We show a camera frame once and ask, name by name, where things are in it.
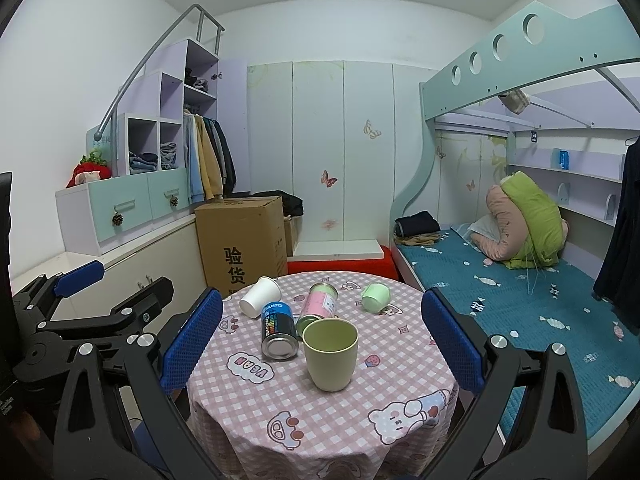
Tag small green cup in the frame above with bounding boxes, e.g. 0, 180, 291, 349
361, 282, 392, 313

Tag teal bunk bed frame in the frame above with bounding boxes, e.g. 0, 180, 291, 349
390, 0, 640, 461

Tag small brown box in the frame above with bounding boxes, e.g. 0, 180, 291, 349
284, 214, 301, 256

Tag white low cabinet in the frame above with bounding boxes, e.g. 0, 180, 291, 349
10, 212, 206, 321

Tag folded dark clothes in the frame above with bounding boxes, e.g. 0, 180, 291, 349
395, 211, 442, 237

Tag white low platform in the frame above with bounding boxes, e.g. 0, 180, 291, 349
292, 240, 383, 262

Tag blue printed mattress cover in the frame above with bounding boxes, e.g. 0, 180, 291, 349
395, 225, 640, 453

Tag dark hanging garment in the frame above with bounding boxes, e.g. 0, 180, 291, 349
592, 135, 640, 336

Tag folded tan cloth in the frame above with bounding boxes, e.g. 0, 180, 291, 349
397, 230, 442, 248

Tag white pillow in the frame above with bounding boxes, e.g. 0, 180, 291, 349
467, 217, 506, 256

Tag pink checked tablecloth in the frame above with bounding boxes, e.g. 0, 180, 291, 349
186, 270, 461, 480

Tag dark clothes in cubby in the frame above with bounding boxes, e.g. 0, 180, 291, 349
184, 66, 211, 93

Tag dark hanging coats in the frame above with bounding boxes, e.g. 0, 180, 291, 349
210, 117, 237, 196

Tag black bag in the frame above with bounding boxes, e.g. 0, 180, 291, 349
255, 191, 304, 218

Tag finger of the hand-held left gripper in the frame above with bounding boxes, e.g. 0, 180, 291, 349
12, 259, 107, 321
35, 276, 175, 341

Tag pink metal can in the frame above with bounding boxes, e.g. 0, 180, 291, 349
296, 283, 340, 336

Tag black metal can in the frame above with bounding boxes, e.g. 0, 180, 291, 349
261, 302, 301, 361

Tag yellow hanging jacket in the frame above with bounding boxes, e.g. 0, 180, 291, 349
195, 115, 224, 201

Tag grey hanging cloth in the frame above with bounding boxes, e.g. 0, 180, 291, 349
500, 89, 530, 112

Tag white butterfly wardrobe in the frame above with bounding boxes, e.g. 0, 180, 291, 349
246, 60, 441, 261

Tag purple stair cabinet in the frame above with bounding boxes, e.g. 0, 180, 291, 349
55, 37, 251, 256

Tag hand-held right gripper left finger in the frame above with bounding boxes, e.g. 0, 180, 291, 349
52, 287, 236, 480

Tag rolled green pink quilt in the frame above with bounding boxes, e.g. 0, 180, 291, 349
486, 171, 570, 270

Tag large green cup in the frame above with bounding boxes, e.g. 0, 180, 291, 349
302, 318, 359, 392

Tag red plush toy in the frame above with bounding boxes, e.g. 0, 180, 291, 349
66, 150, 113, 189

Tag light blue hanging shirt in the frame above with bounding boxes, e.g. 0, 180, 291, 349
182, 112, 206, 206

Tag large cardboard box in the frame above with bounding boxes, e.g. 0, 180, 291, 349
194, 196, 288, 297

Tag white paper cup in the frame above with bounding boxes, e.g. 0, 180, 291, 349
239, 276, 283, 319

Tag grey metal handrail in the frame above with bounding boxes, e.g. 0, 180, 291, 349
93, 3, 225, 141

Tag folded blue clothes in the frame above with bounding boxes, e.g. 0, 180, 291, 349
129, 151, 160, 176

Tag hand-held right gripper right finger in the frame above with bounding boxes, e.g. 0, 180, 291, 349
420, 287, 591, 480

